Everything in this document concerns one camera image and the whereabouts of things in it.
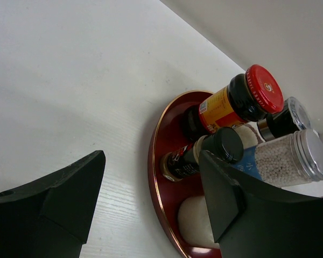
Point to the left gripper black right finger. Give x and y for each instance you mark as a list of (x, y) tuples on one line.
[(250, 218)]

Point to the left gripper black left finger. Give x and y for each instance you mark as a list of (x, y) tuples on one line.
[(52, 216)]

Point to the black cap white bottle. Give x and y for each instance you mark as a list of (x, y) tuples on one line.
[(194, 224)]

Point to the silver lid blue label bottle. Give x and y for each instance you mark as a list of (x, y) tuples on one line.
[(293, 159)]

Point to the grey lid white shaker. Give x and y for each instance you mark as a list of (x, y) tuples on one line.
[(292, 118)]

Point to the red lid sauce jar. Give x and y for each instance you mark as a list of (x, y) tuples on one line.
[(249, 97)]

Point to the red round tray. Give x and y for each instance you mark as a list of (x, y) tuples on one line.
[(167, 196)]

